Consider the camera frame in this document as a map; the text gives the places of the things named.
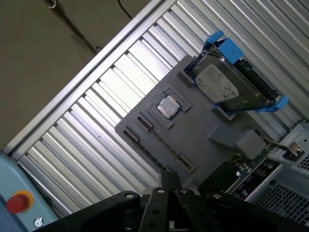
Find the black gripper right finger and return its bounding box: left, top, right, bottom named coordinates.
left=170, top=171, right=309, bottom=232

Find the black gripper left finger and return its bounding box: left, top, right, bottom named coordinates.
left=33, top=170, right=171, bottom=232

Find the grey plastic parts rack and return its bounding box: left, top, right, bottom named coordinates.
left=115, top=55, right=268, bottom=187

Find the silver CPU chip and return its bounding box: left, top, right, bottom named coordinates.
left=156, top=95, right=181, bottom=118

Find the hard disk in blue carrier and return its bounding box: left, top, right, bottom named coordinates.
left=184, top=30, right=289, bottom=114

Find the pale blue teach pendant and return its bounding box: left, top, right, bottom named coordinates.
left=0, top=153, right=60, bottom=232

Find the graphics card with metal bracket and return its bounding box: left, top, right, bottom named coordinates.
left=200, top=136, right=305, bottom=203

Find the thin black floor cable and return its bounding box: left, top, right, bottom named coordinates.
left=117, top=0, right=133, bottom=19

